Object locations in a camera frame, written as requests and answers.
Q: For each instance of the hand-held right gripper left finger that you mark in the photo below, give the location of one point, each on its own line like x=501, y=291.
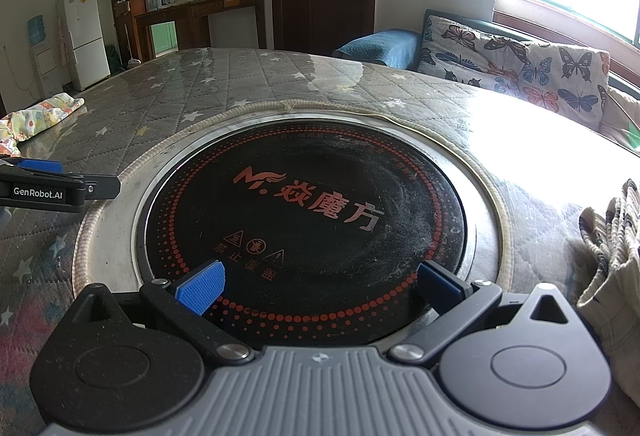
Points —
x=200, y=290

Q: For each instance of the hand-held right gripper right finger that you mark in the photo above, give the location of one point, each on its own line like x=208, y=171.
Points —
x=442, y=285

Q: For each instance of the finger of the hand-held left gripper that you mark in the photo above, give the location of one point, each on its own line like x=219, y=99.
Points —
x=42, y=165

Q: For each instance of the cream checked garment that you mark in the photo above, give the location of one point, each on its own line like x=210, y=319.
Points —
x=615, y=256

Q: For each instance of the floral patterned cloth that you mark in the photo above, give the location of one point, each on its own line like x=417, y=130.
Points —
x=35, y=119

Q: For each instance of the white water dispenser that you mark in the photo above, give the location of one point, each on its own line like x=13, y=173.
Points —
x=47, y=66

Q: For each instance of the white refrigerator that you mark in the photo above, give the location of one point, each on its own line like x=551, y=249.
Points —
x=85, y=36

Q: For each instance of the white floor mop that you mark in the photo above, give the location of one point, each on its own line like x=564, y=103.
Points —
x=134, y=63

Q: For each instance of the black round induction cooktop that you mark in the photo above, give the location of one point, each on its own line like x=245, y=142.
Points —
x=310, y=176

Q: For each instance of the dark wooden console table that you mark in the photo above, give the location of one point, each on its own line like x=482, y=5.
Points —
x=200, y=7

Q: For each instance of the butterfly print pillow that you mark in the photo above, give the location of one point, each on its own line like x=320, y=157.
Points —
x=570, y=76
x=465, y=46

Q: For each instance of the cream cushion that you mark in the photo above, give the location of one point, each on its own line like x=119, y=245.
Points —
x=622, y=116

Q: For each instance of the blue folded towel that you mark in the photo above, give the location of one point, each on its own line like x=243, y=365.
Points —
x=380, y=46

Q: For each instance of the dark green sofa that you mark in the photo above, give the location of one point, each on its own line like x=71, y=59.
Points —
x=500, y=27

